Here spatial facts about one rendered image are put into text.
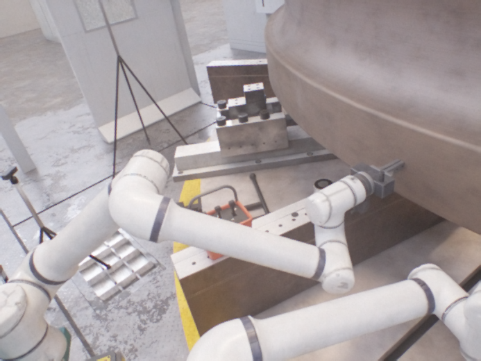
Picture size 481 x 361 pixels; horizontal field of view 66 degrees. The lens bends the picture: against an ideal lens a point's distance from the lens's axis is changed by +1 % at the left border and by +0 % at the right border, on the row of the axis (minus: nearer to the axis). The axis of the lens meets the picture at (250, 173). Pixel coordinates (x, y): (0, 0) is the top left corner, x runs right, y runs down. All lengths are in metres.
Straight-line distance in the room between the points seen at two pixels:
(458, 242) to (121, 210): 1.55
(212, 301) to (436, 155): 0.93
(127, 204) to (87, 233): 0.30
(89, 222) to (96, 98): 3.11
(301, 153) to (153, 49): 2.46
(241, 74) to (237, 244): 2.63
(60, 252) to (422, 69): 1.25
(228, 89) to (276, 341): 2.95
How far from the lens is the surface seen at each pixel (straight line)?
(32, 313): 1.40
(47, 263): 1.38
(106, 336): 2.26
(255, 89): 2.36
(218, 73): 3.53
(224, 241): 0.94
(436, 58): 1.26
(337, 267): 1.01
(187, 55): 4.76
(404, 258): 1.88
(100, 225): 1.17
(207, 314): 1.54
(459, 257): 1.94
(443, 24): 1.23
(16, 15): 14.57
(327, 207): 1.03
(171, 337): 2.10
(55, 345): 1.50
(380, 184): 1.12
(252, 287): 1.54
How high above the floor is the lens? 1.66
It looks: 33 degrees down
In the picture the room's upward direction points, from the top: 10 degrees counter-clockwise
